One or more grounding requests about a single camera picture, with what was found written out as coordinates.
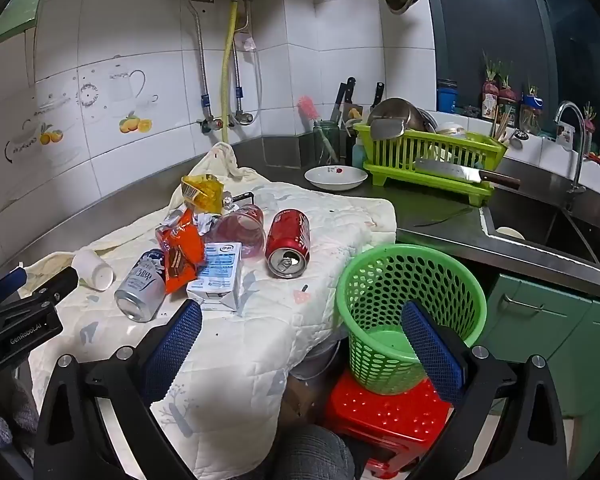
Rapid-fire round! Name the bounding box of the white and blue carton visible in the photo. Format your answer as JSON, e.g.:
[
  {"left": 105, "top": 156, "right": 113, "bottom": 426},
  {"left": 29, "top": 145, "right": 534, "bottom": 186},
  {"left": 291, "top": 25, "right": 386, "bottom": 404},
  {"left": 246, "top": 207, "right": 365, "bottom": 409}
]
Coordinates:
[{"left": 186, "top": 241, "right": 244, "bottom": 312}]

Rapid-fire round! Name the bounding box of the red plastic stool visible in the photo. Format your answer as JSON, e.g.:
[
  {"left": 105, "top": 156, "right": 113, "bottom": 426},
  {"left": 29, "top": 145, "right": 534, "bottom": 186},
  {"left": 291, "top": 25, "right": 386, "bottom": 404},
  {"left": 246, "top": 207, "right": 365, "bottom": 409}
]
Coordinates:
[{"left": 324, "top": 372, "right": 456, "bottom": 480}]

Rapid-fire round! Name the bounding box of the sprouting plant in bottle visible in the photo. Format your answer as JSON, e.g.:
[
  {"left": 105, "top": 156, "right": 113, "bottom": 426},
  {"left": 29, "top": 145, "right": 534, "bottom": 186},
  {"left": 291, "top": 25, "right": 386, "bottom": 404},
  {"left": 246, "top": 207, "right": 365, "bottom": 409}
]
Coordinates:
[{"left": 521, "top": 80, "right": 544, "bottom": 135}]

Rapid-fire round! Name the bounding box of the yellow gas hose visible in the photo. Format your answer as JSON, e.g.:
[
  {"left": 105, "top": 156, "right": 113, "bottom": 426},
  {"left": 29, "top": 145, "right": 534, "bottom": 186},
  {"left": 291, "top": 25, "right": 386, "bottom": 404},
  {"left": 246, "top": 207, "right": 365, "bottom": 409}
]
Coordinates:
[{"left": 221, "top": 0, "right": 240, "bottom": 144}]

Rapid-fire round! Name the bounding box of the green plastic basket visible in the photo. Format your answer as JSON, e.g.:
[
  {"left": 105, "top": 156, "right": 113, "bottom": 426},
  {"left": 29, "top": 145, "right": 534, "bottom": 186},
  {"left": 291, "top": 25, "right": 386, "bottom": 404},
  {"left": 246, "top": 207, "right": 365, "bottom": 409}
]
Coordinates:
[{"left": 336, "top": 243, "right": 487, "bottom": 395}]

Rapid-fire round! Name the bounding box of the orange snack wrapper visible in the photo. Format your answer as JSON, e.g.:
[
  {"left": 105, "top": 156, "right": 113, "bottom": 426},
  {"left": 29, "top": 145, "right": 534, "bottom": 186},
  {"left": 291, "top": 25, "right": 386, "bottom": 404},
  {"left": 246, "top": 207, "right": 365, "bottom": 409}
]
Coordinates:
[{"left": 155, "top": 208, "right": 206, "bottom": 295}]

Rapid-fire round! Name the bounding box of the person's leg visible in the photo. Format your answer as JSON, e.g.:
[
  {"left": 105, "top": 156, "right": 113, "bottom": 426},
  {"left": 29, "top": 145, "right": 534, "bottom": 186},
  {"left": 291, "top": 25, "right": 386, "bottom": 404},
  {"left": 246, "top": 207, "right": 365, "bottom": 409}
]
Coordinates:
[{"left": 275, "top": 425, "right": 357, "bottom": 480}]

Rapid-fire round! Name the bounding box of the green dish rack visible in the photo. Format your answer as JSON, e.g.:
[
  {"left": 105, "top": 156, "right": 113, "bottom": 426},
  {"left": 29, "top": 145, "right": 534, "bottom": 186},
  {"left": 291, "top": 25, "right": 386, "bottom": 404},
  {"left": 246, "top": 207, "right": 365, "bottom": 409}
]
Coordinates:
[{"left": 354, "top": 122, "right": 509, "bottom": 207}]

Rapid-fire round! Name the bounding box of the white shallow plate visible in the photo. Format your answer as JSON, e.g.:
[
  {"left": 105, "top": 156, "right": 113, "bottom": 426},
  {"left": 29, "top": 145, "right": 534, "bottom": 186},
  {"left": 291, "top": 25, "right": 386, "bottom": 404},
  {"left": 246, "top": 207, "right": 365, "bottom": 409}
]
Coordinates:
[{"left": 304, "top": 165, "right": 369, "bottom": 191}]

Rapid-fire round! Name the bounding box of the chrome faucet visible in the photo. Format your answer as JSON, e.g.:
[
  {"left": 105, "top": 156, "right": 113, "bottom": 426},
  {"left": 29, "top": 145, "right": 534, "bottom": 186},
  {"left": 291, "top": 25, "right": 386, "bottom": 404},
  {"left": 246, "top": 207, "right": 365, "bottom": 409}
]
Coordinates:
[{"left": 554, "top": 101, "right": 587, "bottom": 196}]

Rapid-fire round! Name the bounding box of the blue and white can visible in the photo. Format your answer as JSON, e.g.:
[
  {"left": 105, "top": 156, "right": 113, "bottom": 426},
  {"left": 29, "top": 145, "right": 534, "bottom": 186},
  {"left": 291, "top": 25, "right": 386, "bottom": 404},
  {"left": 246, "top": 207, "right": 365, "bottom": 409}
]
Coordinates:
[{"left": 114, "top": 248, "right": 169, "bottom": 323}]

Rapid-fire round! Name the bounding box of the green cabinet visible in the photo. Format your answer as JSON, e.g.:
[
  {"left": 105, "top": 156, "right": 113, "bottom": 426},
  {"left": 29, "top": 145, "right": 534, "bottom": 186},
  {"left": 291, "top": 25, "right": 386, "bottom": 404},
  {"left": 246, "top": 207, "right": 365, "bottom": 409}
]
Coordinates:
[{"left": 472, "top": 272, "right": 600, "bottom": 463}]

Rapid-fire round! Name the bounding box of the sprouting plant in red pot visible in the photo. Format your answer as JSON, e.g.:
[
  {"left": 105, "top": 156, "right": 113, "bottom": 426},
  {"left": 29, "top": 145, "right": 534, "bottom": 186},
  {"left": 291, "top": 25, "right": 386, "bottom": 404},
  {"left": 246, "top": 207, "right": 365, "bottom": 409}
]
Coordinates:
[
  {"left": 481, "top": 52, "right": 501, "bottom": 122},
  {"left": 497, "top": 62, "right": 519, "bottom": 127}
]

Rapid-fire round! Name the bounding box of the yellow snack packet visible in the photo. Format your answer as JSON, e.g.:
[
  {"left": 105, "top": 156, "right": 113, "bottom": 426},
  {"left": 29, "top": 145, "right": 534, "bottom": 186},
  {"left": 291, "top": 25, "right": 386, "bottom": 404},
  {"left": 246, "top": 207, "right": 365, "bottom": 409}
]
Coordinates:
[{"left": 181, "top": 173, "right": 225, "bottom": 214}]

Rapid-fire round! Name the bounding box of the red printed plastic cup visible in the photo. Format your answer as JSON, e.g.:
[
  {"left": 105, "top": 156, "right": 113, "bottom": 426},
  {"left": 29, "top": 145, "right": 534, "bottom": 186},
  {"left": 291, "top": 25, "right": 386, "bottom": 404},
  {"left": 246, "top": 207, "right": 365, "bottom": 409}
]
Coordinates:
[{"left": 211, "top": 205, "right": 266, "bottom": 260}]

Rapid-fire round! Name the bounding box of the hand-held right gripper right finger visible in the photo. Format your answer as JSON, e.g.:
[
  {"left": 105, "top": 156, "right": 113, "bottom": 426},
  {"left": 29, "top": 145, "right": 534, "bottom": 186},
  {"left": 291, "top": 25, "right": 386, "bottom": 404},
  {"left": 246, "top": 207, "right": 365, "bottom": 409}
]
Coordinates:
[{"left": 401, "top": 301, "right": 568, "bottom": 480}]

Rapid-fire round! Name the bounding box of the steel pot under cloth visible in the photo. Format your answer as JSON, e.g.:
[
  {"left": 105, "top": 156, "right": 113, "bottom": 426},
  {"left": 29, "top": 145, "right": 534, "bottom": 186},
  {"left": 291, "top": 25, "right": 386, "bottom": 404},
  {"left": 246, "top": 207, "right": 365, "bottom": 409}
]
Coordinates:
[{"left": 290, "top": 340, "right": 347, "bottom": 382}]

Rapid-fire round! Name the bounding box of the white paper cup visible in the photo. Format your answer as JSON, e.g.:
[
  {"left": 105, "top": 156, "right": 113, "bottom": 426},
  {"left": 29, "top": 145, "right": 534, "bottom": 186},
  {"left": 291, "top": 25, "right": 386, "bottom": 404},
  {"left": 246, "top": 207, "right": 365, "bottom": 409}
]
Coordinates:
[{"left": 71, "top": 249, "right": 116, "bottom": 291}]

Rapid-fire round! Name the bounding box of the white quilted cloth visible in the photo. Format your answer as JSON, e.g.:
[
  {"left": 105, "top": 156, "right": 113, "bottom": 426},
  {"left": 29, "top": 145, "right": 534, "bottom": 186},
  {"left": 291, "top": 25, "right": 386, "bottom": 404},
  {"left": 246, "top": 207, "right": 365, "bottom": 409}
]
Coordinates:
[{"left": 17, "top": 142, "right": 398, "bottom": 480}]

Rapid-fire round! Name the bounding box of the red soda can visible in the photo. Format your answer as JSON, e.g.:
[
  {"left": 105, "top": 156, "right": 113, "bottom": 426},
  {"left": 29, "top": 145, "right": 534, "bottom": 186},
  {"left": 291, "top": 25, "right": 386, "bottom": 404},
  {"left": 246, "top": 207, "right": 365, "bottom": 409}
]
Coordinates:
[{"left": 265, "top": 209, "right": 311, "bottom": 279}]

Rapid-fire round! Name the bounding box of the braided metal hose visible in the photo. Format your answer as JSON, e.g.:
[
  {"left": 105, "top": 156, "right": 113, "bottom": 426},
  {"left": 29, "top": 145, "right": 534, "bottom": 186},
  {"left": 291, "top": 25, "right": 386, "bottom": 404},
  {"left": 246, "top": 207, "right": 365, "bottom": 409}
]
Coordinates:
[
  {"left": 231, "top": 0, "right": 255, "bottom": 127},
  {"left": 182, "top": 0, "right": 215, "bottom": 133}
]

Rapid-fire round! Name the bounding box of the cleaver with wooden handle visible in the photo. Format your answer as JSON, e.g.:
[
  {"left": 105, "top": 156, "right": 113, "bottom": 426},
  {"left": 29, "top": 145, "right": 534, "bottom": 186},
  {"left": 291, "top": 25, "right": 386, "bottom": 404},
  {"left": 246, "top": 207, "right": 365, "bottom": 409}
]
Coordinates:
[{"left": 414, "top": 157, "right": 522, "bottom": 191}]

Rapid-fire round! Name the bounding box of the steel sink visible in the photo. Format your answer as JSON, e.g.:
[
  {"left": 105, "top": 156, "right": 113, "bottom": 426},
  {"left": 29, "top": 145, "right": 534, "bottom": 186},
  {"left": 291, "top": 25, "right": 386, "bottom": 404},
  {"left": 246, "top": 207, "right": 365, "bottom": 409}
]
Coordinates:
[{"left": 481, "top": 195, "right": 600, "bottom": 273}]

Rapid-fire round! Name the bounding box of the pink bottle brush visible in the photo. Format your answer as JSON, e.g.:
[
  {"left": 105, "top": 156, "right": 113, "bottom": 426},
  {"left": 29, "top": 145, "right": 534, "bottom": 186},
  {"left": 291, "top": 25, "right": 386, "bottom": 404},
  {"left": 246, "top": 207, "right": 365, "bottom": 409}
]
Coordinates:
[{"left": 297, "top": 95, "right": 342, "bottom": 162}]

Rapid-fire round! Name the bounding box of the silver foil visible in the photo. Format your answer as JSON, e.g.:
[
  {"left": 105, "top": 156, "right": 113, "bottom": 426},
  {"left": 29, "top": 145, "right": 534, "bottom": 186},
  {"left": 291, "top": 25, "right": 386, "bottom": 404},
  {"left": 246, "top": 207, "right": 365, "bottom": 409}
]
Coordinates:
[{"left": 194, "top": 212, "right": 224, "bottom": 234}]

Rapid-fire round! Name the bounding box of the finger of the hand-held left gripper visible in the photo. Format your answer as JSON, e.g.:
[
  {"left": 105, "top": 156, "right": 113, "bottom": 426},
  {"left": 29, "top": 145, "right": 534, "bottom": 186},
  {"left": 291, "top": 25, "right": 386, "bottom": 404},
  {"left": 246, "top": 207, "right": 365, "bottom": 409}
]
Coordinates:
[
  {"left": 27, "top": 266, "right": 79, "bottom": 309},
  {"left": 0, "top": 267, "right": 29, "bottom": 304}
]

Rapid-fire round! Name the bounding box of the blue container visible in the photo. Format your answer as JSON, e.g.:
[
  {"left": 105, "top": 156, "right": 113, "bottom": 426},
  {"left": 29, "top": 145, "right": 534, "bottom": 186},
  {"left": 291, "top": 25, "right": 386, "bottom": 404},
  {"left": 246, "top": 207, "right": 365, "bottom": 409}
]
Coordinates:
[{"left": 436, "top": 80, "right": 459, "bottom": 114}]

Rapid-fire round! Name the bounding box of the bundle of chopsticks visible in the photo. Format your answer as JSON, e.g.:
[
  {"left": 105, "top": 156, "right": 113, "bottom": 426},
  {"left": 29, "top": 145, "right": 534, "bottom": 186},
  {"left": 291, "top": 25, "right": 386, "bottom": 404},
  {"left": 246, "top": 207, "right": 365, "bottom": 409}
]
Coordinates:
[{"left": 490, "top": 109, "right": 513, "bottom": 142}]

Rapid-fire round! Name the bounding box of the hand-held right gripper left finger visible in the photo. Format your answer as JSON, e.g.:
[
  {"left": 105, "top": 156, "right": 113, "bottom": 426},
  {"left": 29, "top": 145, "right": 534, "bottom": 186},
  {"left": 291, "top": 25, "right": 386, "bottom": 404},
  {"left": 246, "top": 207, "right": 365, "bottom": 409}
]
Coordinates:
[{"left": 32, "top": 299, "right": 203, "bottom": 480}]

